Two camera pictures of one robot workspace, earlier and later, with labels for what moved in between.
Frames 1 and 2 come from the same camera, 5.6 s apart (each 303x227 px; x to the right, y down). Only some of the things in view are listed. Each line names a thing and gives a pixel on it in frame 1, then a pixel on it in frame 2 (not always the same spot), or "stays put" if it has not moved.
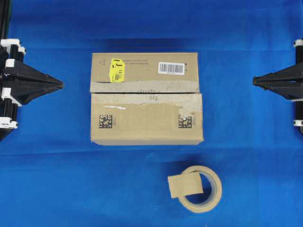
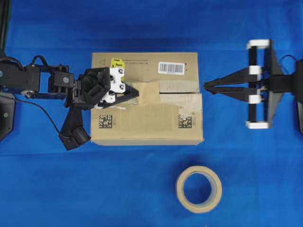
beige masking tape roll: (216, 190) stays put
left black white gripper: (11, 49) -> (98, 87)
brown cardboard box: (146, 98) stays put
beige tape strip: (185, 185) -> (149, 93)
